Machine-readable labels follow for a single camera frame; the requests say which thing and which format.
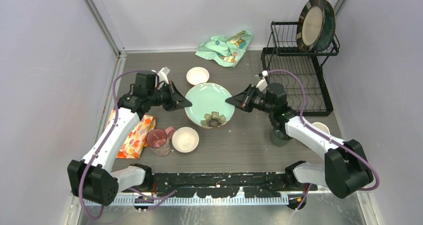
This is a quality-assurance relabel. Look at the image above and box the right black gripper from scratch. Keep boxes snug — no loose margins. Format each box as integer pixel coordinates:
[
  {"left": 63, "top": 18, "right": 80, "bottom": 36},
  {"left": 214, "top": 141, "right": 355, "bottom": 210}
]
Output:
[{"left": 226, "top": 84, "right": 274, "bottom": 114}]

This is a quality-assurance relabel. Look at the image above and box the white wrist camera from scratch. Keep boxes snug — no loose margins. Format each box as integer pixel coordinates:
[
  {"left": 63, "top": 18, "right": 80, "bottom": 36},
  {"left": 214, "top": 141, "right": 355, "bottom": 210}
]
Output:
[
  {"left": 156, "top": 66, "right": 170, "bottom": 84},
  {"left": 255, "top": 70, "right": 268, "bottom": 92}
]

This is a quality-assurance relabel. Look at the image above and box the black wire dish rack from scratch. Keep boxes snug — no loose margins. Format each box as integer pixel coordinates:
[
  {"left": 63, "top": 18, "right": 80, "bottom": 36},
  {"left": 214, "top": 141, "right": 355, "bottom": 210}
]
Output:
[{"left": 260, "top": 21, "right": 340, "bottom": 116}]

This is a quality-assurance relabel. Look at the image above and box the mint green flower plate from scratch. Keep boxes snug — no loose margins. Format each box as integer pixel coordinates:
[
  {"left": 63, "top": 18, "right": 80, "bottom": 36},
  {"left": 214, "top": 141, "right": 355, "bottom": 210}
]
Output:
[{"left": 185, "top": 82, "right": 235, "bottom": 129}]

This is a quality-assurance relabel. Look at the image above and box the black rimmed cream plate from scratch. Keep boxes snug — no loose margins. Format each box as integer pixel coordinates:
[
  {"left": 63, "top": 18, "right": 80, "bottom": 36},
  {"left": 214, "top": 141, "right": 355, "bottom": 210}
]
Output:
[{"left": 296, "top": 0, "right": 325, "bottom": 52}]

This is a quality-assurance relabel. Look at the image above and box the dark green mug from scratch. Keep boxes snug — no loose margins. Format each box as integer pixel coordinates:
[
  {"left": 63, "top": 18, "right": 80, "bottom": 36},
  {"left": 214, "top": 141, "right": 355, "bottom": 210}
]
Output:
[{"left": 270, "top": 134, "right": 290, "bottom": 147}]

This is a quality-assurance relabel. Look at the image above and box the dark blue floral plate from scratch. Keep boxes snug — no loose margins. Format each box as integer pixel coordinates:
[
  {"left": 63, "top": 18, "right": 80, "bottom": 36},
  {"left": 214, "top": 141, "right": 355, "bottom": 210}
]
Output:
[{"left": 314, "top": 0, "right": 336, "bottom": 52}]

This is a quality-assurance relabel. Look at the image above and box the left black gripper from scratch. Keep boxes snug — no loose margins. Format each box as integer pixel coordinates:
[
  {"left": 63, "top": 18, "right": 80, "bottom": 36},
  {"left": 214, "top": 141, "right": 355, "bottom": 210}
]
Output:
[{"left": 149, "top": 81, "right": 192, "bottom": 112}]

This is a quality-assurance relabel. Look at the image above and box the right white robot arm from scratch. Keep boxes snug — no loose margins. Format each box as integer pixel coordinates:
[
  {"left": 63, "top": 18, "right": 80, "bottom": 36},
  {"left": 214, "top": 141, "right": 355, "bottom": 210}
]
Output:
[{"left": 226, "top": 83, "right": 379, "bottom": 199}]

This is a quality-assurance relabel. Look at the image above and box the pale pink mug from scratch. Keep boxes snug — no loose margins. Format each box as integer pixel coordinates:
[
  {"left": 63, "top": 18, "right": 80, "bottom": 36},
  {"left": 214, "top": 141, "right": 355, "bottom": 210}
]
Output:
[{"left": 312, "top": 122, "right": 330, "bottom": 134}]

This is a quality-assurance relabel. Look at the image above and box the white bowl orange outside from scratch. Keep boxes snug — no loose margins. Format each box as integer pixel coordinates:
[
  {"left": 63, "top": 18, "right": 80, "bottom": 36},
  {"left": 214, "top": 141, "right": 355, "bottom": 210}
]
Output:
[{"left": 186, "top": 67, "right": 210, "bottom": 85}]

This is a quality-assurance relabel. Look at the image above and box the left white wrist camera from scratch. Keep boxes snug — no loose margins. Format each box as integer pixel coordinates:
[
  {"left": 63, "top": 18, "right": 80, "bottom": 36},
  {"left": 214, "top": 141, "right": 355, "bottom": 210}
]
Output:
[{"left": 156, "top": 66, "right": 170, "bottom": 84}]

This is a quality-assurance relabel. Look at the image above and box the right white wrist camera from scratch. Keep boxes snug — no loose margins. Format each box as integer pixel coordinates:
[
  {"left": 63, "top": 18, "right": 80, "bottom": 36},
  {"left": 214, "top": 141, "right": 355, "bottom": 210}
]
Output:
[{"left": 255, "top": 70, "right": 268, "bottom": 92}]

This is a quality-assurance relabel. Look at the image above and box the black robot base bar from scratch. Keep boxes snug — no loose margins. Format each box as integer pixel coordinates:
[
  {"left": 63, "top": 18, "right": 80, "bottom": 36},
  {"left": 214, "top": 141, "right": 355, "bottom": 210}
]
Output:
[{"left": 133, "top": 172, "right": 306, "bottom": 198}]

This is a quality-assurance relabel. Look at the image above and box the orange floral cloth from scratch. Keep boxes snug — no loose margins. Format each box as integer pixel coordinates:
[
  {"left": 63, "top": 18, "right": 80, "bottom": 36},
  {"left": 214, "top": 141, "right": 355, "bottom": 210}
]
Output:
[{"left": 116, "top": 115, "right": 156, "bottom": 159}]

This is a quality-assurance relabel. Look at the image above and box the white ceramic bowl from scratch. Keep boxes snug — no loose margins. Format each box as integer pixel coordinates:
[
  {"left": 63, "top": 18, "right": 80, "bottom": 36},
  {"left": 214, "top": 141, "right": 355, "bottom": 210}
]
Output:
[{"left": 172, "top": 127, "right": 200, "bottom": 153}]

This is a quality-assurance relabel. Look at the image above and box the pink glass mug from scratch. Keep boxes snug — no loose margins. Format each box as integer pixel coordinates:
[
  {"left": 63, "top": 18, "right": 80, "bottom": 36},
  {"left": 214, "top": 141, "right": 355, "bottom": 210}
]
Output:
[{"left": 146, "top": 127, "right": 176, "bottom": 157}]

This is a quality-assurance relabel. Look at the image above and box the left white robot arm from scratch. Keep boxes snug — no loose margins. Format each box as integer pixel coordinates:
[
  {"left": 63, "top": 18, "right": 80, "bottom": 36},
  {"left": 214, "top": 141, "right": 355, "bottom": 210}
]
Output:
[{"left": 67, "top": 67, "right": 192, "bottom": 206}]

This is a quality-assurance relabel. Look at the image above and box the mint green cartoon cloth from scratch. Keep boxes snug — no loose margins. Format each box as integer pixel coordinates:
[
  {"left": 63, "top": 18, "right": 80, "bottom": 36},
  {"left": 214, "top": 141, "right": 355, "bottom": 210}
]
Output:
[{"left": 195, "top": 30, "right": 252, "bottom": 67}]

